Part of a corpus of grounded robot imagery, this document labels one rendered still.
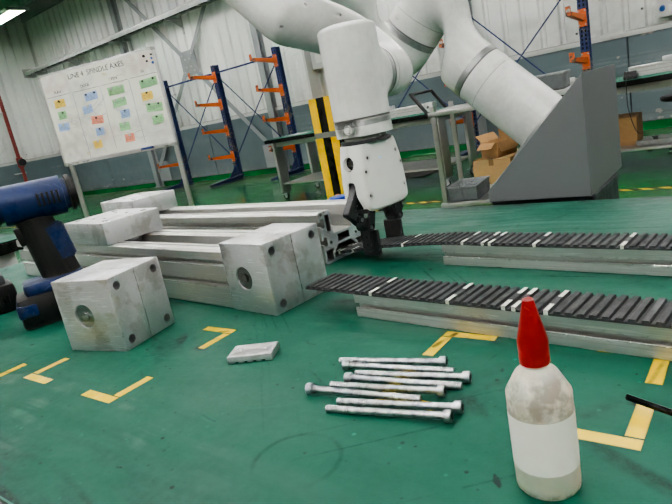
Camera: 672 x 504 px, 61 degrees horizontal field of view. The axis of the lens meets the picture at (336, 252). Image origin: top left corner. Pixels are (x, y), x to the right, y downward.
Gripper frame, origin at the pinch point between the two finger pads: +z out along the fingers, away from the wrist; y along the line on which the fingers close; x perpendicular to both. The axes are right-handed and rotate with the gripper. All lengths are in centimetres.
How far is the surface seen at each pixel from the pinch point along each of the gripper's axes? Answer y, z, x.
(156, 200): 0, -8, 65
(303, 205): 2.1, -5.1, 18.7
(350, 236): 1.4, 0.3, 8.2
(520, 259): -2.0, 1.9, -23.2
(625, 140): 466, 56, 106
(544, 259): -1.4, 2.0, -26.0
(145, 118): 256, -46, 509
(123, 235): -21.5, -6.4, 40.1
